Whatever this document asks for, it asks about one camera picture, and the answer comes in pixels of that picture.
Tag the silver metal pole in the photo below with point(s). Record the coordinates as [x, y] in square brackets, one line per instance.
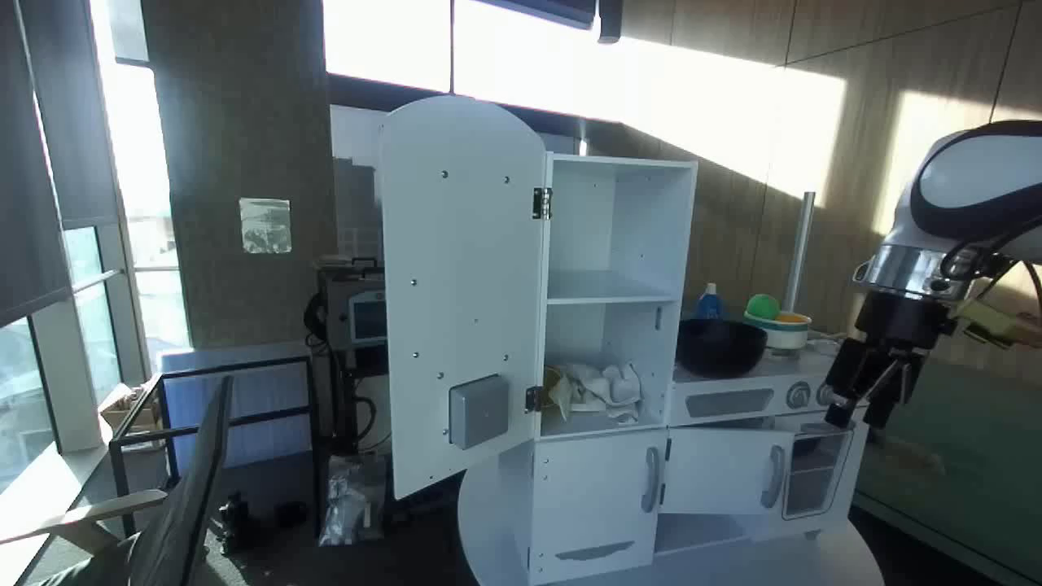
[803, 257]

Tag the black bowl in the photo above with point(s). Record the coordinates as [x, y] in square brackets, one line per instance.
[721, 347]

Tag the white under-sink cabinet door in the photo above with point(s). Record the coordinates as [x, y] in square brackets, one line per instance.
[721, 470]

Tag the green board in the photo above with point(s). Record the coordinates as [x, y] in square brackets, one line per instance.
[964, 467]

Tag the grey oven knob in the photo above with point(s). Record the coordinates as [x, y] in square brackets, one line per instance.
[826, 394]
[800, 394]

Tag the green object on counter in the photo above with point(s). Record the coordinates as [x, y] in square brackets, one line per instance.
[782, 335]

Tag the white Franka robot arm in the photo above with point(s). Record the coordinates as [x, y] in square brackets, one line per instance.
[977, 181]

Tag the paper sheet on wall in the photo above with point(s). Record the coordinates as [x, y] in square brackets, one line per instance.
[266, 227]

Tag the blue bottle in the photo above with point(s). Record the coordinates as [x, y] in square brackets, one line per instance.
[709, 301]

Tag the clear plastic bag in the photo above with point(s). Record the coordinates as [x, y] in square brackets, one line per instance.
[351, 503]

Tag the crumpled white cloth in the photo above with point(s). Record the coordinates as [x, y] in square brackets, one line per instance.
[603, 389]

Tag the white toy kitchen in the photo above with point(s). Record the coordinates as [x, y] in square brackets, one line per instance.
[606, 327]

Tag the yellow toy food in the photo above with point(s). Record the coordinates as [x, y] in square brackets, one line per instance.
[791, 322]

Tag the grey box on door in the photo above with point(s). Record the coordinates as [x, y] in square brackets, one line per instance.
[477, 411]

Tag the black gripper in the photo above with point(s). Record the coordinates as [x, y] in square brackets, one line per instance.
[880, 363]

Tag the black metal rail frame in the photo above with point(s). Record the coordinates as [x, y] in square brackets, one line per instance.
[238, 419]

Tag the grey machine on stand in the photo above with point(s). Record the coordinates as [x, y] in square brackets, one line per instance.
[353, 312]

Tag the green toy ball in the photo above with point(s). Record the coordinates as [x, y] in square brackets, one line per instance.
[764, 305]

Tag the cardboard box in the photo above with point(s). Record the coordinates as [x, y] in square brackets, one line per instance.
[129, 408]

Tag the white oven door with window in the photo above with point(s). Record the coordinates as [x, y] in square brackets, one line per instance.
[819, 470]

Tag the tall arched white cabinet door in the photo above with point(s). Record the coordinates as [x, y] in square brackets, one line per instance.
[461, 293]

